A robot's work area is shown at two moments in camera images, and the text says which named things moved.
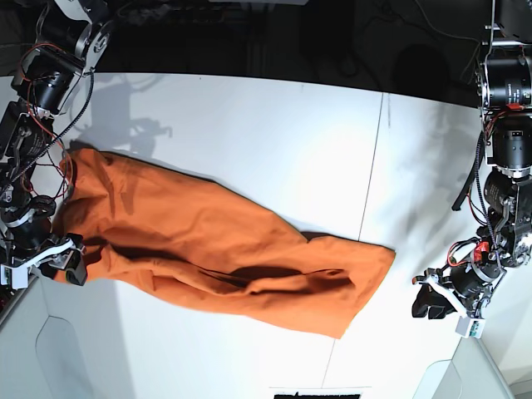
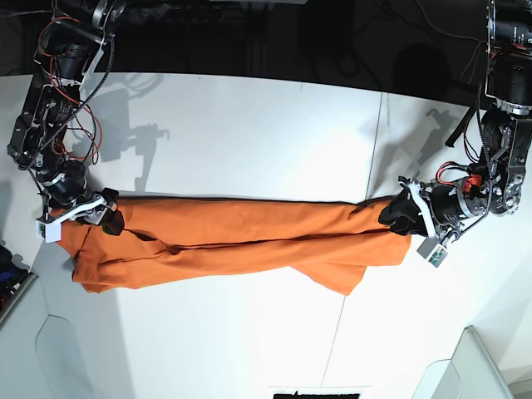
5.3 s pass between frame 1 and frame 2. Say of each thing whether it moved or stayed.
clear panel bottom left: stayed
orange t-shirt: moved
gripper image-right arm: moved
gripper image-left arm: moved
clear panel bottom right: stayed
